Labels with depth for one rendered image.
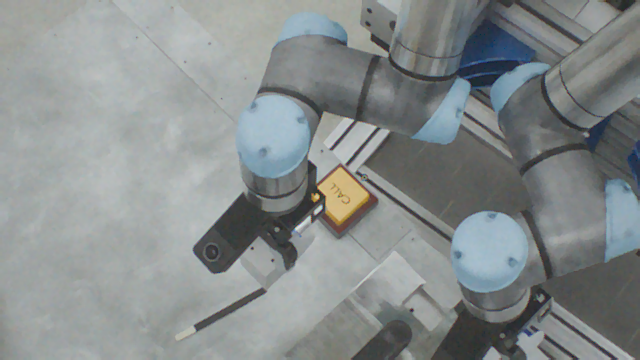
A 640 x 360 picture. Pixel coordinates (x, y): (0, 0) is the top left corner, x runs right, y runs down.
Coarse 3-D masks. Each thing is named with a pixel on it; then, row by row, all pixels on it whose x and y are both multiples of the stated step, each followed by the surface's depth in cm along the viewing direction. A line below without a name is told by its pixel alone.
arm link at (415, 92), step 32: (416, 0) 125; (448, 0) 123; (416, 32) 126; (448, 32) 125; (384, 64) 132; (416, 64) 127; (448, 64) 128; (384, 96) 130; (416, 96) 129; (448, 96) 130; (384, 128) 134; (416, 128) 131; (448, 128) 130
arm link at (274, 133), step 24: (264, 96) 128; (288, 96) 130; (240, 120) 127; (264, 120) 126; (288, 120) 126; (312, 120) 131; (240, 144) 127; (264, 144) 125; (288, 144) 125; (240, 168) 133; (264, 168) 127; (288, 168) 128; (264, 192) 133; (288, 192) 134
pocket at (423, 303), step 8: (424, 288) 165; (408, 296) 163; (416, 296) 166; (424, 296) 166; (432, 296) 164; (408, 304) 165; (416, 304) 165; (424, 304) 165; (432, 304) 165; (440, 304) 164; (416, 312) 165; (424, 312) 165; (432, 312) 165; (440, 312) 165; (448, 312) 163; (424, 320) 164; (432, 320) 164; (440, 320) 164; (432, 328) 164
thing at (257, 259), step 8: (320, 208) 162; (328, 208) 163; (304, 224) 161; (296, 232) 160; (256, 240) 158; (248, 248) 158; (256, 248) 158; (264, 248) 158; (240, 256) 159; (248, 256) 157; (256, 256) 157; (264, 256) 157; (272, 256) 157; (248, 264) 159; (256, 264) 157; (264, 264) 157; (272, 264) 157; (248, 272) 162; (256, 272) 158; (264, 272) 156; (272, 272) 157; (280, 272) 160; (256, 280) 161; (264, 280) 158; (272, 280) 160; (264, 288) 161
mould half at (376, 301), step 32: (384, 288) 163; (416, 288) 163; (352, 320) 162; (384, 320) 161; (416, 320) 161; (448, 320) 162; (288, 352) 160; (320, 352) 160; (352, 352) 160; (416, 352) 160
